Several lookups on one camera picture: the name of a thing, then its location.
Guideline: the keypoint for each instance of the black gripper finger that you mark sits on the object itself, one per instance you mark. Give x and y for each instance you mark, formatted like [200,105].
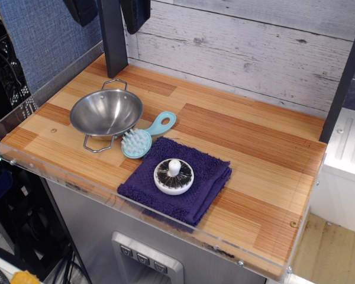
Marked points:
[82,11]
[135,13]

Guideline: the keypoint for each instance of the silver metal bowl with handles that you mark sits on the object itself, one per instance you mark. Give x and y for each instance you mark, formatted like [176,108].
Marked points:
[106,114]

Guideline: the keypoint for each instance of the light blue scrub brush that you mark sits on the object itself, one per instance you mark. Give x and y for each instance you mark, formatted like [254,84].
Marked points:
[137,142]

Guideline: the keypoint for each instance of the blue fabric partition panel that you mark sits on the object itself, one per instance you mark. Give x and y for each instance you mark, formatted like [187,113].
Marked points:
[50,45]

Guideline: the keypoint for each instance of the black plastic crate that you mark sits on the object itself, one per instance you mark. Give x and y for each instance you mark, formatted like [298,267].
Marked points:
[13,84]

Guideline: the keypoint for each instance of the clear acrylic table guard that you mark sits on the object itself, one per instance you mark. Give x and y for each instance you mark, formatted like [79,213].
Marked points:
[219,198]

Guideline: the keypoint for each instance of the white round sink stopper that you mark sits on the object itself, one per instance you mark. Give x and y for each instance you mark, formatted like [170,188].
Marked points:
[173,176]

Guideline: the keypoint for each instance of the purple folded towel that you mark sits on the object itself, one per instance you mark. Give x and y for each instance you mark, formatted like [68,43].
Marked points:
[211,175]

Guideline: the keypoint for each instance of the stainless toy fridge front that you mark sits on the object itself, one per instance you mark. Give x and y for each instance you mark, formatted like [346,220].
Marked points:
[91,221]

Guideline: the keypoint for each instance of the grey dispenser button panel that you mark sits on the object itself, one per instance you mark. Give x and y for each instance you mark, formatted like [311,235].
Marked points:
[140,263]

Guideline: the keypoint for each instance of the white toy sink drainboard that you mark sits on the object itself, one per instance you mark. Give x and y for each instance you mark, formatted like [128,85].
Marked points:
[340,152]

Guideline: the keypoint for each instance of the dark grey left post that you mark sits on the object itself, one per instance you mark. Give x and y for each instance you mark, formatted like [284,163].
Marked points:
[113,37]

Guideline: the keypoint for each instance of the dark grey post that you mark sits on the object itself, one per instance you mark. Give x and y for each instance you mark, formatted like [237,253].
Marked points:
[339,97]
[113,37]

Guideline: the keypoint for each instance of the dark grey right post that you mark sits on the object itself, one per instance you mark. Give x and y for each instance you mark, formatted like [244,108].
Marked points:
[339,97]

